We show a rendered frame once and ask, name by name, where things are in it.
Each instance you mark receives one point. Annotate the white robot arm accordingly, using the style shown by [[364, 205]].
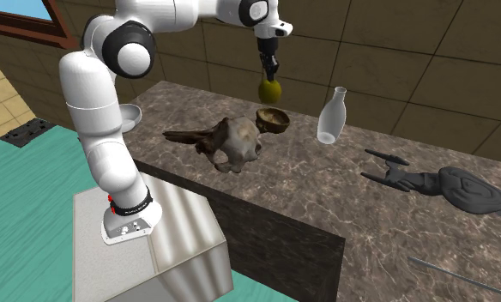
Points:
[[91, 125]]

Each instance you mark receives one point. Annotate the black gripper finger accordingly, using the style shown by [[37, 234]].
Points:
[[270, 69]]

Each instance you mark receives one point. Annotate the black floor vent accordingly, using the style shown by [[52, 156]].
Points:
[[26, 131]]

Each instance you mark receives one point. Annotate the horned animal skull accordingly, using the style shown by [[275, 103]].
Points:
[[233, 142]]

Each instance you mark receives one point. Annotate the grey metal robot stand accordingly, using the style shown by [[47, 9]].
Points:
[[179, 259]]

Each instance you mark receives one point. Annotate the brown wooden bowl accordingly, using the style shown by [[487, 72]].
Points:
[[272, 120]]

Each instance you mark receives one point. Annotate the thin grey metal rod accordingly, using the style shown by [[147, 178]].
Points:
[[459, 277]]

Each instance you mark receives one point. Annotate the brown framed window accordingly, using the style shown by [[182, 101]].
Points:
[[20, 19]]

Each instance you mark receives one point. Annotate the yellow-green pear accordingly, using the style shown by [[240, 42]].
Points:
[[269, 92]]

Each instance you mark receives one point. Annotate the dark grey spaceship model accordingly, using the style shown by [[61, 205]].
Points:
[[455, 188]]

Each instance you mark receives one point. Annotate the grey metal bowl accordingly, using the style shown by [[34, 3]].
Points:
[[130, 116]]

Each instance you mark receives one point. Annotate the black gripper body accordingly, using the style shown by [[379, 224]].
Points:
[[267, 45]]

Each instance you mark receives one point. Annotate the clear glass bottle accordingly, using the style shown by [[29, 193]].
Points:
[[330, 119]]

